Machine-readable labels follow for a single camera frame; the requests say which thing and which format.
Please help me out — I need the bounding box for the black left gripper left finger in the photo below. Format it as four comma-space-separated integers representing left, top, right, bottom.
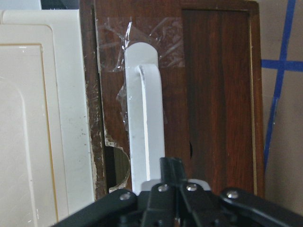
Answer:
56, 157, 175, 227

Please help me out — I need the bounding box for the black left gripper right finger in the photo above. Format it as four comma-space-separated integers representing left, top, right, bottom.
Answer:
178, 164, 303, 227

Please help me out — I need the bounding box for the white drawer handle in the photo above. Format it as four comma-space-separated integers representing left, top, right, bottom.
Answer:
124, 42, 211, 196

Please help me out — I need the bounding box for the dark brown wooden drawer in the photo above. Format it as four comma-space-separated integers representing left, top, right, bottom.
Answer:
80, 0, 265, 198

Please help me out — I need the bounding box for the cream white cabinet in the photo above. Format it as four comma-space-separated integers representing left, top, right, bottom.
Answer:
0, 10, 95, 227

